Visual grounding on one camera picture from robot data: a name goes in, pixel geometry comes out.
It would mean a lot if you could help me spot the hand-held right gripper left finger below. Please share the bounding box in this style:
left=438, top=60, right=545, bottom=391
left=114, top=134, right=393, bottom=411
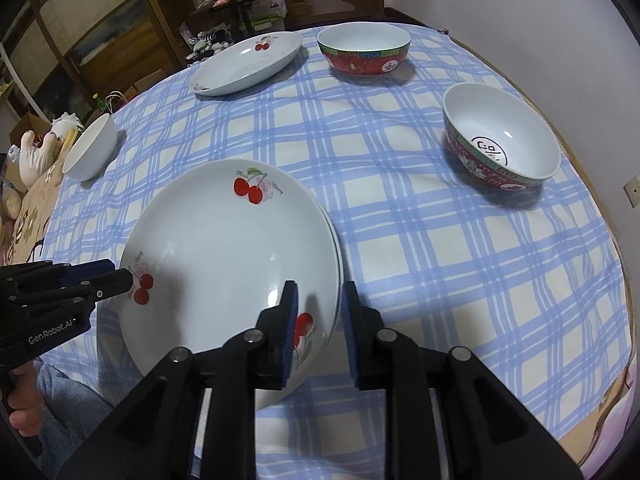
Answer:
left=57, top=280, right=301, bottom=480

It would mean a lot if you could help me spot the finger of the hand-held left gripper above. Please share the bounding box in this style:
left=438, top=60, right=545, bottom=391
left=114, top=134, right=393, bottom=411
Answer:
left=0, top=258, right=117, bottom=287
left=9, top=268, right=135, bottom=314

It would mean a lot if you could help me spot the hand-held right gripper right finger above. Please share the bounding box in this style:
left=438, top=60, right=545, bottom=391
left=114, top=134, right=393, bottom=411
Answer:
left=342, top=280, right=583, bottom=480

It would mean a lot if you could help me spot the plain white bowl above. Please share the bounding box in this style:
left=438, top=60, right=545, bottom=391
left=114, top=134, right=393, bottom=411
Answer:
left=62, top=113, right=119, bottom=181

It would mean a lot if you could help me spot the large white cherry plate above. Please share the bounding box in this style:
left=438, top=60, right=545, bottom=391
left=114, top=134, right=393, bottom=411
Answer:
left=117, top=159, right=342, bottom=411

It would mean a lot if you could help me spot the red bowl with round mark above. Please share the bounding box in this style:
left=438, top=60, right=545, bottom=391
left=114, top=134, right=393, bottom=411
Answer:
left=443, top=83, right=562, bottom=192

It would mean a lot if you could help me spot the red bowl white inside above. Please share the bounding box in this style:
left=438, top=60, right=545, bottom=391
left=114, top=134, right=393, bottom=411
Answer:
left=317, top=23, right=412, bottom=84

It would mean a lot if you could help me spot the person's left hand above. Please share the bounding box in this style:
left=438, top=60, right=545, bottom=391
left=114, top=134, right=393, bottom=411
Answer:
left=4, top=360, right=51, bottom=437

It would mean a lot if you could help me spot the person's blue fleece clothing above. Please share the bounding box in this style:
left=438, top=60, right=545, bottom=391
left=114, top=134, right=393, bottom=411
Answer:
left=37, top=362, right=118, bottom=468

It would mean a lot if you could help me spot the blue plaid cloth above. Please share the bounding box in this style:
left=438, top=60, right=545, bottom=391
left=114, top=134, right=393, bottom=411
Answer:
left=37, top=22, right=632, bottom=480

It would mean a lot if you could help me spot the cream plush toy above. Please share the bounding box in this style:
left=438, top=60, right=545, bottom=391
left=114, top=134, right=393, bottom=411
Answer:
left=0, top=187, right=23, bottom=223

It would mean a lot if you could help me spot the white pink plush toy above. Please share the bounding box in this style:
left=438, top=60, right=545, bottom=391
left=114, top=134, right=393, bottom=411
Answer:
left=7, top=114, right=85, bottom=188

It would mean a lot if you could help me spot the open cardboard box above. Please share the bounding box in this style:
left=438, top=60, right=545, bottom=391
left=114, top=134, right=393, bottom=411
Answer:
left=10, top=111, right=53, bottom=153

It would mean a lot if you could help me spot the closed cardboard box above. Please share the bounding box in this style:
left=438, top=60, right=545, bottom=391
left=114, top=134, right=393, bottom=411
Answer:
left=121, top=67, right=166, bottom=98

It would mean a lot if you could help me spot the wicker basket of socks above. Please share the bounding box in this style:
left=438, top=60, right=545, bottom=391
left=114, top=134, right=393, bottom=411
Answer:
left=184, top=27, right=236, bottom=64

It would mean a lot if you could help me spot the wooden wardrobe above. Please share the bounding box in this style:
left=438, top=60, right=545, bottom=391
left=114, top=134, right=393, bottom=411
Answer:
left=0, top=0, right=201, bottom=126

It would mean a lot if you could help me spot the small black side table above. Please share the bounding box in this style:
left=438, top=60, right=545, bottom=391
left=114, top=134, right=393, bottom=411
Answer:
left=190, top=0, right=281, bottom=38

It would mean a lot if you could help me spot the clear plastic storage box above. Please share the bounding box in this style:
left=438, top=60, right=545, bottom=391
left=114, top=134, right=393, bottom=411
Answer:
left=250, top=10, right=288, bottom=33

